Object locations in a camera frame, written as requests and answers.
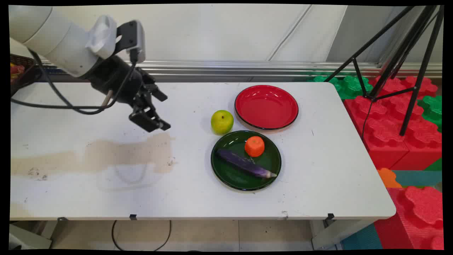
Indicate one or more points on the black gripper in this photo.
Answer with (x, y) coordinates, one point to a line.
(111, 79)

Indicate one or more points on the orange toy fruit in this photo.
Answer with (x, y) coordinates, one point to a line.
(254, 146)

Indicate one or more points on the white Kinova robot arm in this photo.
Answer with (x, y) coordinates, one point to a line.
(56, 39)

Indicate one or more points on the green apple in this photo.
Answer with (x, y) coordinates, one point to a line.
(222, 122)

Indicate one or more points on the dark green plate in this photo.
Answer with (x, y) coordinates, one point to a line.
(233, 170)

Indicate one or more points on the purple toy eggplant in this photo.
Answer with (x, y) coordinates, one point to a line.
(244, 164)

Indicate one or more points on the black table clip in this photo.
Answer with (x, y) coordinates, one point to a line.
(133, 216)
(62, 219)
(331, 216)

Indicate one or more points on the red plate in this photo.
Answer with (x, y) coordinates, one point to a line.
(266, 106)

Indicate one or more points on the brown wicker basket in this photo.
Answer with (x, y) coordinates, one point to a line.
(24, 69)

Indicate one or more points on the red toy in basket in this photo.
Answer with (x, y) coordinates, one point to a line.
(16, 71)

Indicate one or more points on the white table leg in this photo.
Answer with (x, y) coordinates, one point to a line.
(339, 233)
(28, 239)

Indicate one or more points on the green foam block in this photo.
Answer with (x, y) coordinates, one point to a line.
(348, 86)
(432, 109)

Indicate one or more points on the large red foam block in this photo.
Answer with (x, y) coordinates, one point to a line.
(389, 127)

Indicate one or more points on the orange foam piece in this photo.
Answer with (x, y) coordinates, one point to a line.
(388, 178)

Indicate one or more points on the teal foam mat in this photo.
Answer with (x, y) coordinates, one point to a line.
(419, 178)
(361, 239)

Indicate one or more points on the black tripod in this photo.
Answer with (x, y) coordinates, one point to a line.
(412, 53)

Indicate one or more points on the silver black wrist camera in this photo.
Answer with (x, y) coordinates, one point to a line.
(136, 37)

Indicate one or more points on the silver metal wall rail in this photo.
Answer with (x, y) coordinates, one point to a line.
(247, 67)

